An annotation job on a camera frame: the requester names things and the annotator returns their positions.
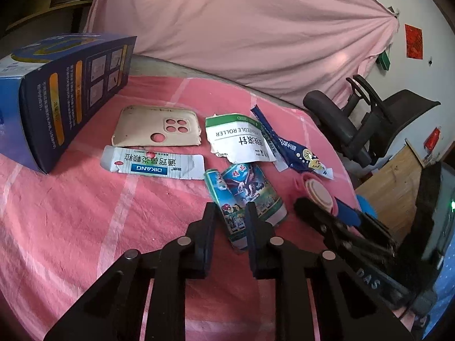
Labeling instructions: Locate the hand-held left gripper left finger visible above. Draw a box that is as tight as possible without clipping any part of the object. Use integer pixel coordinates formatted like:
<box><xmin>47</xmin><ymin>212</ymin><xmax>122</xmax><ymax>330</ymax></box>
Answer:
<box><xmin>44</xmin><ymin>202</ymin><xmax>218</xmax><ymax>341</ymax></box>

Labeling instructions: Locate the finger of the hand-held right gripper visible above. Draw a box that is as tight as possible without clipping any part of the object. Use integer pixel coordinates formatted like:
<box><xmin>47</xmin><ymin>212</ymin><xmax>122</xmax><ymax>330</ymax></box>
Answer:
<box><xmin>335</xmin><ymin>199</ymin><xmax>397</xmax><ymax>247</ymax></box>
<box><xmin>293</xmin><ymin>197</ymin><xmax>361</xmax><ymax>256</ymax></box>

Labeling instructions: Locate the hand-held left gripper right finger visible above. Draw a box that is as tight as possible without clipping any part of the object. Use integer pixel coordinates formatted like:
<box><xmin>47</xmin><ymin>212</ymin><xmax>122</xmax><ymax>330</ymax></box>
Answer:
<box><xmin>245</xmin><ymin>202</ymin><xmax>415</xmax><ymax>341</ymax></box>

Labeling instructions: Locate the colourful picture packet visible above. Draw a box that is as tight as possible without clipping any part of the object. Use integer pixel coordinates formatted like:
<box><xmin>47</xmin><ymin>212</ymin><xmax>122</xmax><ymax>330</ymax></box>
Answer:
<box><xmin>204</xmin><ymin>163</ymin><xmax>287</xmax><ymax>253</ymax></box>

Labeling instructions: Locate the dark blue snack wrapper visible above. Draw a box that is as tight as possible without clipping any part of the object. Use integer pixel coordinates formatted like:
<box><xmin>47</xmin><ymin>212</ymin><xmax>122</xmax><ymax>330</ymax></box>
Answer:
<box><xmin>250</xmin><ymin>105</ymin><xmax>335</xmax><ymax>181</ymax></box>

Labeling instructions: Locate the blue cardboard box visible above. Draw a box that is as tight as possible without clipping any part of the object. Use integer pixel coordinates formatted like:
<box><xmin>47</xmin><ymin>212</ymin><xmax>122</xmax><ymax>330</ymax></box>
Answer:
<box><xmin>0</xmin><ymin>34</ymin><xmax>138</xmax><ymax>175</ymax></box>

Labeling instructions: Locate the blue round stool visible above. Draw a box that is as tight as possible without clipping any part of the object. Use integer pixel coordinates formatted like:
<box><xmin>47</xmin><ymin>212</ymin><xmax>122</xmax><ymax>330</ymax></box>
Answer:
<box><xmin>355</xmin><ymin>195</ymin><xmax>378</xmax><ymax>221</ymax></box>

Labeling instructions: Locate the wooden cabinet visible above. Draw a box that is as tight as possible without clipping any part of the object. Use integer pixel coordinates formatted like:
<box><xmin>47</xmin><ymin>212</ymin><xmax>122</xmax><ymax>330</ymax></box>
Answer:
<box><xmin>355</xmin><ymin>138</ymin><xmax>442</xmax><ymax>242</ymax></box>

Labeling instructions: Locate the white sachet with blue label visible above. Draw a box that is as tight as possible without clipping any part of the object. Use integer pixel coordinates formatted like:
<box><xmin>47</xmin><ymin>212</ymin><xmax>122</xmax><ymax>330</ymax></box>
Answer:
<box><xmin>100</xmin><ymin>145</ymin><xmax>205</xmax><ymax>180</ymax></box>

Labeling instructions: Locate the black office chair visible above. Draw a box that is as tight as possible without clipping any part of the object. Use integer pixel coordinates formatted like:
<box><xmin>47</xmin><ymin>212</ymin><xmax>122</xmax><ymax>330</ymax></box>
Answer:
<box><xmin>303</xmin><ymin>75</ymin><xmax>441</xmax><ymax>166</ymax></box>

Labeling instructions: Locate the small red hanging tag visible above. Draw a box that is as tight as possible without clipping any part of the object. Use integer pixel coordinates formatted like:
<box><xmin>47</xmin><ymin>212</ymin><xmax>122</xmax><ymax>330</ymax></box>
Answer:
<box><xmin>425</xmin><ymin>128</ymin><xmax>442</xmax><ymax>152</ymax></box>

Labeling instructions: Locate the torn white green packet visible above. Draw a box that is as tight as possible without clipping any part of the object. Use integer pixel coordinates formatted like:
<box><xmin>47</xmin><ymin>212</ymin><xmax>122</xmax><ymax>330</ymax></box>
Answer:
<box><xmin>205</xmin><ymin>113</ymin><xmax>278</xmax><ymax>164</ymax></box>

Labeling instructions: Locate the beige phone case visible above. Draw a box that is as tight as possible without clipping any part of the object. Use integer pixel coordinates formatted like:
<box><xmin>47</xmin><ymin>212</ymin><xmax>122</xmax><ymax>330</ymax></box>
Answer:
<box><xmin>111</xmin><ymin>105</ymin><xmax>202</xmax><ymax>148</ymax></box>

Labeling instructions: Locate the pink curtain cloth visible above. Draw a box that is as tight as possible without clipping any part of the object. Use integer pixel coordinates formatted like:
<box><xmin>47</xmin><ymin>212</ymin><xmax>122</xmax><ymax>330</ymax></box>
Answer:
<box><xmin>83</xmin><ymin>0</ymin><xmax>399</xmax><ymax>109</ymax></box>

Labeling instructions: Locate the red wall paper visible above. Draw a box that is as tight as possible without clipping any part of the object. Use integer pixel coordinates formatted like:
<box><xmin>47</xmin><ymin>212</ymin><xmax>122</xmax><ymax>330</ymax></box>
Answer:
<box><xmin>405</xmin><ymin>24</ymin><xmax>425</xmax><ymax>59</ymax></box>

